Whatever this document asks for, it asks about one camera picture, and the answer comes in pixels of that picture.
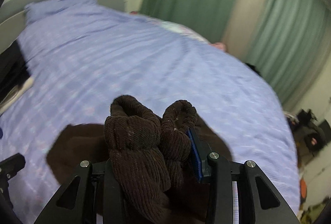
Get black garment at bed edge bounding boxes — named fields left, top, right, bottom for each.
left=245, top=63, right=262, bottom=77

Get white pillow with pastel print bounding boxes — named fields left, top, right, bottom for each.
left=154, top=20, right=209, bottom=44

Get green right curtain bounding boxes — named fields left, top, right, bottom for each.
left=245, top=0, right=330, bottom=109

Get purple patterned bed cover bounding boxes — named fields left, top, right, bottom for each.
left=1, top=0, right=300, bottom=223

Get pile of clothes on rack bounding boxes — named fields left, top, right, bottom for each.
left=300, top=196, right=330, bottom=224

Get stack of folded black clothes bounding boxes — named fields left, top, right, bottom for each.
left=0, top=40, right=34, bottom=115

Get dark brown corduroy pants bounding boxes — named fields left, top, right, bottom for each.
left=46, top=95, right=232, bottom=223

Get pink plush toy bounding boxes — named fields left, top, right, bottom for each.
left=211, top=42, right=227, bottom=52

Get orange stool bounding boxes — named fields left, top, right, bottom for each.
left=300, top=178, right=307, bottom=203

